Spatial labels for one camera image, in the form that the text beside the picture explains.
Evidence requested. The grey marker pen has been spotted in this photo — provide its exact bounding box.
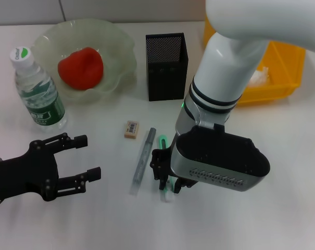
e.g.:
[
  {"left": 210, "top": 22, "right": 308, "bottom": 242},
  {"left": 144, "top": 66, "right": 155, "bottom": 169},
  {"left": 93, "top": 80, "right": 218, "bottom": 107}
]
[{"left": 128, "top": 127, "right": 157, "bottom": 196}]

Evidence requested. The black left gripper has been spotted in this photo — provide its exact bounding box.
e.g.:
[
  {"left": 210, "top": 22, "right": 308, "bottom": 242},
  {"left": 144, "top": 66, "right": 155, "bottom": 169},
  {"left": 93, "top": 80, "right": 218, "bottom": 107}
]
[{"left": 0, "top": 132, "right": 102, "bottom": 203}]

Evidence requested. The beige eraser with barcode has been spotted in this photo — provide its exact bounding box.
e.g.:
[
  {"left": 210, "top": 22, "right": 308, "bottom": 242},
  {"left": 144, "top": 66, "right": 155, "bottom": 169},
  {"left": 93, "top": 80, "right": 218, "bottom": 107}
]
[{"left": 123, "top": 120, "right": 141, "bottom": 141}]

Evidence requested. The white paper ball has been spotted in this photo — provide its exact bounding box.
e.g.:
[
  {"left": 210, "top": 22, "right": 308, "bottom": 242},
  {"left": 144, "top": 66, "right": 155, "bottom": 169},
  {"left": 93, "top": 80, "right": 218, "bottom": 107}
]
[{"left": 247, "top": 66, "right": 272, "bottom": 86}]

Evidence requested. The pale green glass fruit plate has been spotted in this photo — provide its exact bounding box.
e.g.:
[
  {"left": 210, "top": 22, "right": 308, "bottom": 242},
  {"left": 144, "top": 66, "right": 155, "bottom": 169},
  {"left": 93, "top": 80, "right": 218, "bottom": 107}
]
[{"left": 32, "top": 18, "right": 136, "bottom": 105}]

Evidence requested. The black mesh pen holder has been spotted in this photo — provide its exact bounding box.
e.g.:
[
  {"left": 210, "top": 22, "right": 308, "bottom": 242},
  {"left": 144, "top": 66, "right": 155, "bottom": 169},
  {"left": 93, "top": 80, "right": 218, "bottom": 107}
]
[{"left": 145, "top": 32, "right": 189, "bottom": 102}]

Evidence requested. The green utility knife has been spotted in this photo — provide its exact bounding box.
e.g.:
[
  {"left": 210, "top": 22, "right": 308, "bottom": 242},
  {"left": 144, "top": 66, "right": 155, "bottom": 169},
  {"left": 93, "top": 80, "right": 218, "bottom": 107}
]
[{"left": 157, "top": 134, "right": 178, "bottom": 203}]

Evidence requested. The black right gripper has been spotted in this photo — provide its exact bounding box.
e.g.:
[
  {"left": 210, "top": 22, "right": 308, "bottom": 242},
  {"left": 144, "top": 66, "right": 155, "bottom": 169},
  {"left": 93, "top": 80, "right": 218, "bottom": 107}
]
[{"left": 149, "top": 132, "right": 197, "bottom": 195}]

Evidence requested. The orange fruit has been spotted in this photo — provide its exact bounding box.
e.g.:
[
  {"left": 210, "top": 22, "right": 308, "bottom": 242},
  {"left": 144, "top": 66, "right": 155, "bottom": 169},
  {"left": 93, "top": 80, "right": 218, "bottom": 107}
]
[{"left": 57, "top": 46, "right": 105, "bottom": 91}]

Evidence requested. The clear green-label water bottle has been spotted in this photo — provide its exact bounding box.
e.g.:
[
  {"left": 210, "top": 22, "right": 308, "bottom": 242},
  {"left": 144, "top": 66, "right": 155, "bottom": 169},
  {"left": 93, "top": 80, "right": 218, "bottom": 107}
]
[{"left": 9, "top": 46, "right": 69, "bottom": 133}]

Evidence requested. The yellow plastic bin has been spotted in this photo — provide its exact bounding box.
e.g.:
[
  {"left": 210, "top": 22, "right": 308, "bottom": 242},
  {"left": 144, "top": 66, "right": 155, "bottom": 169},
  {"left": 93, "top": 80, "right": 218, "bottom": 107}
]
[{"left": 203, "top": 15, "right": 306, "bottom": 106}]

